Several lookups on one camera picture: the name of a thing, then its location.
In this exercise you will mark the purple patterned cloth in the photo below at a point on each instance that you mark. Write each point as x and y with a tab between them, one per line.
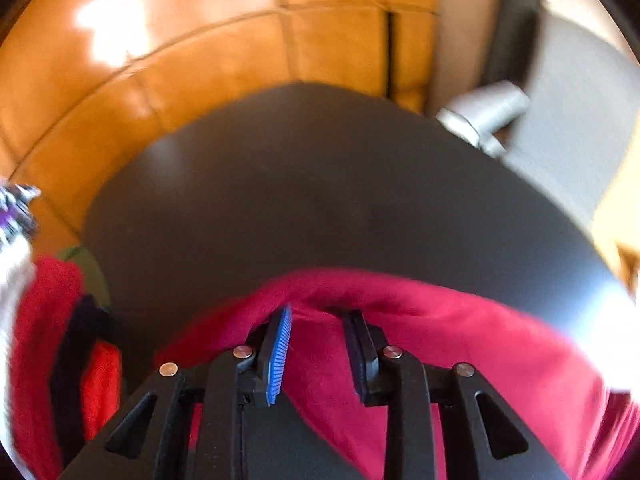
15	210

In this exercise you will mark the glossy wooden wardrobe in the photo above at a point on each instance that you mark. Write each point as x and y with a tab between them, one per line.
200	60

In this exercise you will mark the crimson velvet garment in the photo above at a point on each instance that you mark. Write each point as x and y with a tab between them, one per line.
480	340

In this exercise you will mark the green patterned rug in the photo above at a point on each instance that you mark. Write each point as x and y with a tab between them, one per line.
87	272

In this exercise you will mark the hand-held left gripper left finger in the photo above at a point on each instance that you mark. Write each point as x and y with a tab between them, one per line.
280	355

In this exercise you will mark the white cloth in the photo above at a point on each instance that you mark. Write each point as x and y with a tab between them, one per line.
12	300

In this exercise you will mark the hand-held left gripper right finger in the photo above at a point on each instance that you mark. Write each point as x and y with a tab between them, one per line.
357	355

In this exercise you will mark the red black striped sweater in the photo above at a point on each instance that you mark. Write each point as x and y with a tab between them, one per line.
45	350

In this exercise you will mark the white plastic object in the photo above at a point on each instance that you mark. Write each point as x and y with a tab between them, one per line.
482	107

